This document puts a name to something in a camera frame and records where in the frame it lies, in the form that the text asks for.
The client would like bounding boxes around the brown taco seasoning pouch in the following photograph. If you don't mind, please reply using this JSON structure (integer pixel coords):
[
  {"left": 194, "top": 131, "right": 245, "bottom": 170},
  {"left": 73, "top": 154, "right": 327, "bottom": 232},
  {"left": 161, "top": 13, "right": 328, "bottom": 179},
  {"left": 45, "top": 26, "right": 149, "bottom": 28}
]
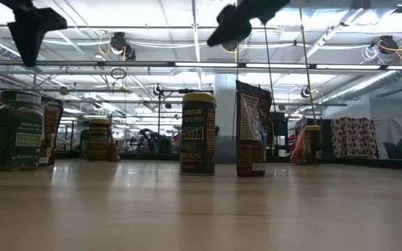
[
  {"left": 39, "top": 96, "right": 65, "bottom": 167},
  {"left": 107, "top": 131, "right": 121, "bottom": 162},
  {"left": 289, "top": 116, "right": 308, "bottom": 165},
  {"left": 234, "top": 79, "right": 274, "bottom": 178}
]

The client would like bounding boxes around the green-lidded oregano jar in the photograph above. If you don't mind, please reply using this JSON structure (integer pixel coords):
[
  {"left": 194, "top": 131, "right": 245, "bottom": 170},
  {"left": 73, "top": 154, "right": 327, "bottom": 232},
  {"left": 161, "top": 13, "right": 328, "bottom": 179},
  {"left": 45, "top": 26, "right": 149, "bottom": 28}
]
[{"left": 0, "top": 89, "right": 45, "bottom": 172}]

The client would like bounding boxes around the long ceiling light bar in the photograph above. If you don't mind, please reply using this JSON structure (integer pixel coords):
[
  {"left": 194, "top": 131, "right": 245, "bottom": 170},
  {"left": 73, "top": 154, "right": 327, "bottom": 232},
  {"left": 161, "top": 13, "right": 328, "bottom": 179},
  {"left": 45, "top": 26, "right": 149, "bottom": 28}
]
[{"left": 0, "top": 59, "right": 402, "bottom": 71}]

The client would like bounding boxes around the black equipment rack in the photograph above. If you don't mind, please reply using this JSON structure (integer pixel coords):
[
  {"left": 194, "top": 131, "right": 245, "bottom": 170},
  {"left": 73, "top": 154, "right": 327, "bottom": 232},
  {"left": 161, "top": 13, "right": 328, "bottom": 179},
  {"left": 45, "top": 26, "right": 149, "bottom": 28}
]
[{"left": 267, "top": 111, "right": 290, "bottom": 158}]

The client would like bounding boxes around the dark grey plastic bin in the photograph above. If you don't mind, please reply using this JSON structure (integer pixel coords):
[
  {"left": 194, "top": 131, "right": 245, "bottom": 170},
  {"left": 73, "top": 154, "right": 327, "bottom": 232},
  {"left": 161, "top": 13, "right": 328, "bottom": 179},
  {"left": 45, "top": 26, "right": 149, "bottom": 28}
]
[{"left": 216, "top": 135, "right": 237, "bottom": 164}]

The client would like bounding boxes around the brown white patterned curtain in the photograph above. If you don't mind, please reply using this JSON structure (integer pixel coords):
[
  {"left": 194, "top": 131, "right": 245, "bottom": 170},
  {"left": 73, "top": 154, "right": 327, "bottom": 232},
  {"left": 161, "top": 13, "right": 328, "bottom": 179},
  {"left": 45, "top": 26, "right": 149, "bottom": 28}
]
[{"left": 329, "top": 116, "right": 380, "bottom": 160}]

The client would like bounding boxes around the plain white curtain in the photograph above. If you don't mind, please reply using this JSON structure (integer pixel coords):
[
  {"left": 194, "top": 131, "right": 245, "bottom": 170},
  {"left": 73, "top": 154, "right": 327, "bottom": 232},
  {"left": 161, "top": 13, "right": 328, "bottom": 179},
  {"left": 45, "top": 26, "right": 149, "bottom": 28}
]
[{"left": 373, "top": 117, "right": 402, "bottom": 160}]

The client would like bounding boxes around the black hanging cable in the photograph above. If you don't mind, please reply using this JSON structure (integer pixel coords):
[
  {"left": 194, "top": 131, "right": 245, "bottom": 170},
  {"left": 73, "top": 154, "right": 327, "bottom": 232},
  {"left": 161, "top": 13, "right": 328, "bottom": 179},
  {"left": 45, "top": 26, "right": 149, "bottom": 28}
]
[{"left": 262, "top": 22, "right": 278, "bottom": 118}]

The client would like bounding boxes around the yellow hanging cable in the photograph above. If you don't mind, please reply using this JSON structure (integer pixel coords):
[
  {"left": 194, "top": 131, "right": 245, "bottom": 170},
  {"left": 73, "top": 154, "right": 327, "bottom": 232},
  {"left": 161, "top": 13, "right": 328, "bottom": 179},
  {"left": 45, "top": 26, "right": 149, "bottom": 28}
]
[{"left": 297, "top": 0, "right": 319, "bottom": 126}]

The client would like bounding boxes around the silver ceiling ventilation duct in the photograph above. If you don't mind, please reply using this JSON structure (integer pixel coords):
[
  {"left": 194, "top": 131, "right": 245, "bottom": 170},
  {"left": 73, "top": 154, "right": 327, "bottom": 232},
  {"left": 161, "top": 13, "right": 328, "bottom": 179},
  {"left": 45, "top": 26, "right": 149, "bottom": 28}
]
[{"left": 321, "top": 69, "right": 402, "bottom": 104}]

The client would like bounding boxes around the black aluminium table frame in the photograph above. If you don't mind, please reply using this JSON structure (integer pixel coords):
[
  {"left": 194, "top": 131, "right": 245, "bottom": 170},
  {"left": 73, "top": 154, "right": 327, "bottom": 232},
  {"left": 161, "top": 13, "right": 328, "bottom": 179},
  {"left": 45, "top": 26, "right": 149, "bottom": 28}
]
[{"left": 52, "top": 150, "right": 402, "bottom": 172}]

